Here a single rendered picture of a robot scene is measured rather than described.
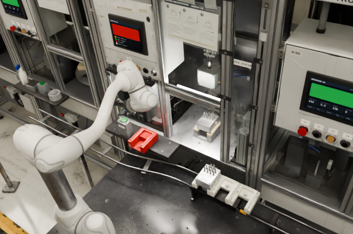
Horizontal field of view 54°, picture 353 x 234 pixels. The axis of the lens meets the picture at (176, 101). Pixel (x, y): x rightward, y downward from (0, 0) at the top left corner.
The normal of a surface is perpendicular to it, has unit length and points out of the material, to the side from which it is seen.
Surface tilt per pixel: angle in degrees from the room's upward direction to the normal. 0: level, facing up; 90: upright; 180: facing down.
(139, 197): 0
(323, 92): 90
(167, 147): 0
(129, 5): 90
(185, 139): 0
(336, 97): 90
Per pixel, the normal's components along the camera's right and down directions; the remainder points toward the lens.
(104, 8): -0.55, 0.54
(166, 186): -0.07, -0.79
